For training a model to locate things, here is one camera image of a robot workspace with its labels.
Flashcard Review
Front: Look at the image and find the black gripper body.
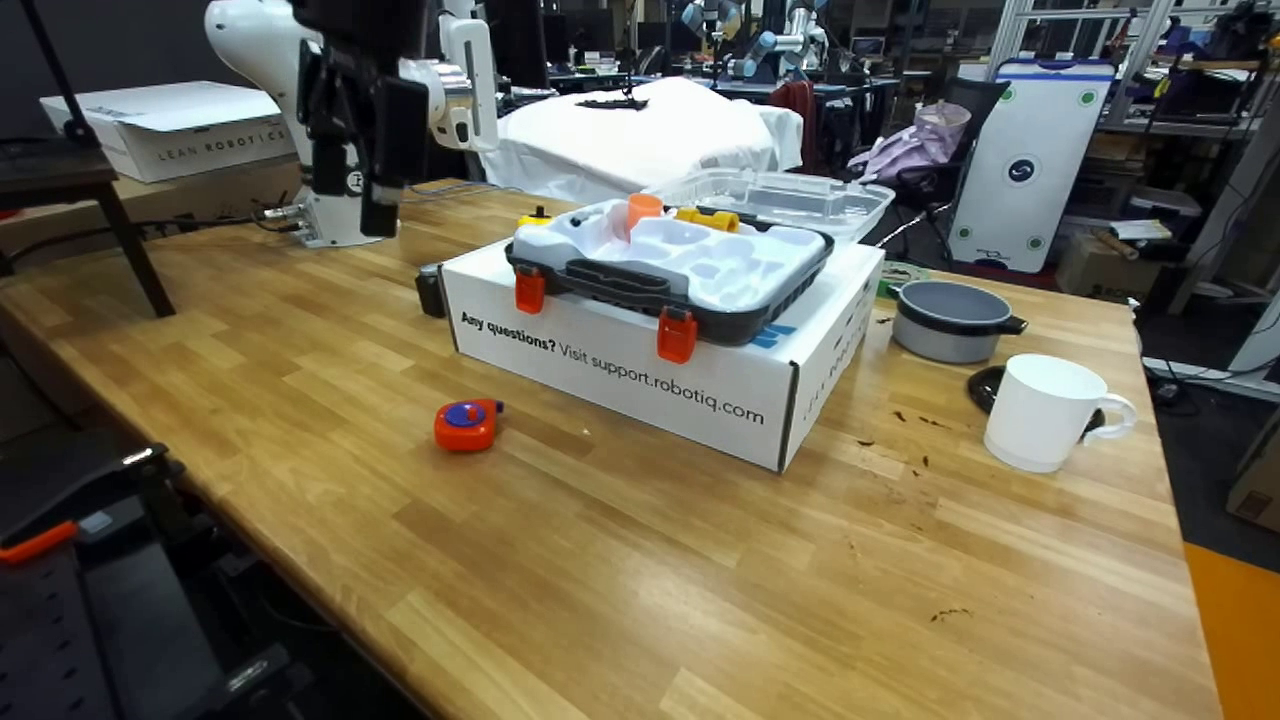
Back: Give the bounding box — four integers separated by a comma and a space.
291, 0, 432, 89

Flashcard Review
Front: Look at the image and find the red measuring tape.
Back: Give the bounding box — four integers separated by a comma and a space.
432, 394, 507, 457

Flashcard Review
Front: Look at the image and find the flat white cardboard box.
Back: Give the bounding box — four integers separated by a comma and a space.
37, 77, 306, 182

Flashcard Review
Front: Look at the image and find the brown cardboard box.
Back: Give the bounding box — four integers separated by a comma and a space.
1051, 217, 1175, 304

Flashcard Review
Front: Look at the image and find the small black silver-topped object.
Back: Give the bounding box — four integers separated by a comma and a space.
414, 259, 453, 321

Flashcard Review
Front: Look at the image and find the black stand leg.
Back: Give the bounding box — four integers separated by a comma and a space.
0, 0, 180, 321

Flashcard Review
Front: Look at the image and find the small orange item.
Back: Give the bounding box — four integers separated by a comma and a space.
614, 190, 671, 244

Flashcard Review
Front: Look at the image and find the white cloth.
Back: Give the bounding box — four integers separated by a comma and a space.
475, 73, 809, 205

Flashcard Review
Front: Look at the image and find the pink cloth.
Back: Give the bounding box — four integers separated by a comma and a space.
846, 94, 975, 186

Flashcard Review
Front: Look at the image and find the grey pot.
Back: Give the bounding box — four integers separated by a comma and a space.
887, 274, 1030, 366

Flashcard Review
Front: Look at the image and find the black round coaster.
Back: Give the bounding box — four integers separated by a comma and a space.
963, 363, 1112, 444

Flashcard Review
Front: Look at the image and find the white machine blue trim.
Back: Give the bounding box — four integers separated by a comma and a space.
946, 50, 1122, 274

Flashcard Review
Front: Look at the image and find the white mug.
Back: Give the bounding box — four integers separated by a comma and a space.
980, 353, 1141, 475

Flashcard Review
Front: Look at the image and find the orange-handled tool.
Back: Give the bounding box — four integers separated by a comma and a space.
0, 517, 85, 571

